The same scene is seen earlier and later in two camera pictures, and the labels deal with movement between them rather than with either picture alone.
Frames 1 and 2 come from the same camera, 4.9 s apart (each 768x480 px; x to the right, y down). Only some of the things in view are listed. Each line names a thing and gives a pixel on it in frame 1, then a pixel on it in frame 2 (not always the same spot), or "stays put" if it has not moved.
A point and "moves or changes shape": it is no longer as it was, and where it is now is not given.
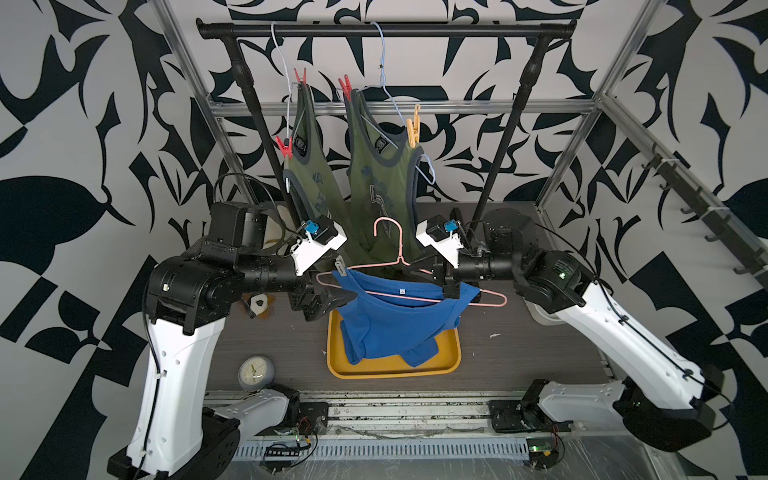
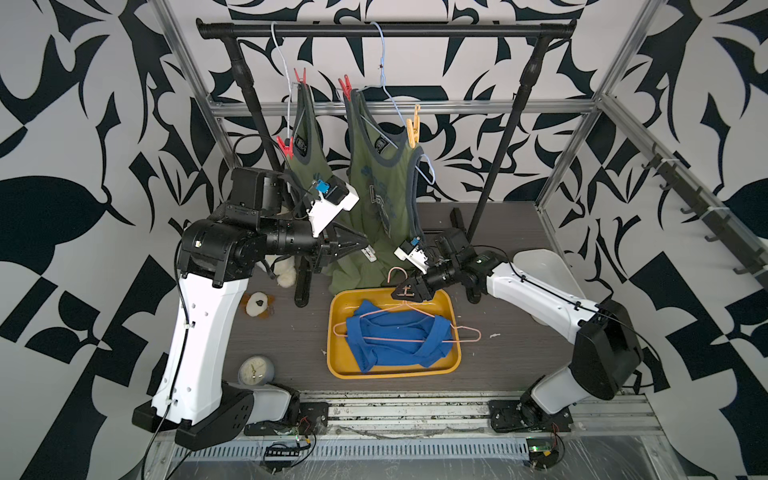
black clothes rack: x=543 y=31 stays put
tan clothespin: x=413 y=130 stays put
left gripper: x=330 y=297 -> x=329 y=245
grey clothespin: x=340 y=265 -> x=369 y=253
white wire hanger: x=289 y=83 stays put
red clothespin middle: x=346 y=86 stays put
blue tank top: x=385 y=319 moves or changes shape
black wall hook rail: x=749 y=256 stays put
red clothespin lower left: x=286 y=150 stays put
